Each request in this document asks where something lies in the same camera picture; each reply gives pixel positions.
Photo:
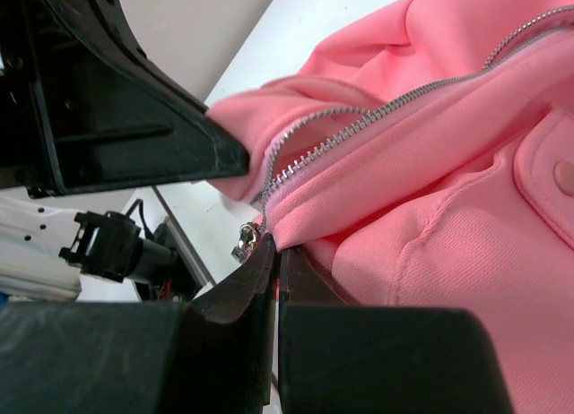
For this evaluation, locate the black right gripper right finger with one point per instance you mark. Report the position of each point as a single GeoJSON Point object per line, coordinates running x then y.
{"type": "Point", "coordinates": [335, 357]}

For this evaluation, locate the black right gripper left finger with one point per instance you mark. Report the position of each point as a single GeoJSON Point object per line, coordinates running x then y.
{"type": "Point", "coordinates": [210, 355]}

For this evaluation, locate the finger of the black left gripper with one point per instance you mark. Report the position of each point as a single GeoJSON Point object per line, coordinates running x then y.
{"type": "Point", "coordinates": [84, 110]}

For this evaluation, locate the pink zip jacket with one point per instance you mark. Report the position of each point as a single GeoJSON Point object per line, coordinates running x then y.
{"type": "Point", "coordinates": [423, 156]}

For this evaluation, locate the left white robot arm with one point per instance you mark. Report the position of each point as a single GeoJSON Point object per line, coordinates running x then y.
{"type": "Point", "coordinates": [45, 251]}

